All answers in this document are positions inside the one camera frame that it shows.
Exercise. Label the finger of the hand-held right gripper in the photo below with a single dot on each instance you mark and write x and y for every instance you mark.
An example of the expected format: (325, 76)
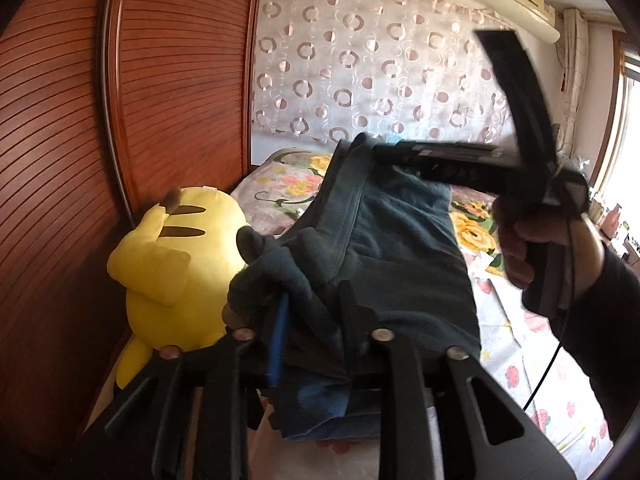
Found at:
(440, 154)

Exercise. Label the person's right forearm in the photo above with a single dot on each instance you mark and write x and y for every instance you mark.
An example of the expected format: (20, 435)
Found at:
(615, 335)

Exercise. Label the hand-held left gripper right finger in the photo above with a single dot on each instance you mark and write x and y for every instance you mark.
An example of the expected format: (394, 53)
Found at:
(357, 330)

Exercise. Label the circle pattern sheer curtain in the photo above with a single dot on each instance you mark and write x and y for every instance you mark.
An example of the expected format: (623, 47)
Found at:
(350, 60)

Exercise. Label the window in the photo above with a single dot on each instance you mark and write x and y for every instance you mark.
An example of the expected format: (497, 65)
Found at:
(630, 125)

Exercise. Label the dark green pants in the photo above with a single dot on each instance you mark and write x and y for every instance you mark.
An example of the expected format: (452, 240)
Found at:
(400, 260)

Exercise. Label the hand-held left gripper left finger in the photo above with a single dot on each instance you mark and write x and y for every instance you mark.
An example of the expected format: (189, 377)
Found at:
(277, 340)

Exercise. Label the person's right hand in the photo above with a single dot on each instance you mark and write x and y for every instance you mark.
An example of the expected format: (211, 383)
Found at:
(515, 255)

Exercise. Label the yellow plush toy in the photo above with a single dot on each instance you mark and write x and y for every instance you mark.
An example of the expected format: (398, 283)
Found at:
(175, 270)

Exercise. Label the patterned window curtain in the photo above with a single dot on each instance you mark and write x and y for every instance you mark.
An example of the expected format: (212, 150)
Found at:
(572, 85)

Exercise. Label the wooden slatted wardrobe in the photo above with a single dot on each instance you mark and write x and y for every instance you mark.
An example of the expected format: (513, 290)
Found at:
(150, 85)

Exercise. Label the floral quilt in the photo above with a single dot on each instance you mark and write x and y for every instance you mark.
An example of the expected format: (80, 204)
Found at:
(295, 180)

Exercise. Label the pink bottle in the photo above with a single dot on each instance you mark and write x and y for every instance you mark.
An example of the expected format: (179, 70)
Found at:
(612, 217)

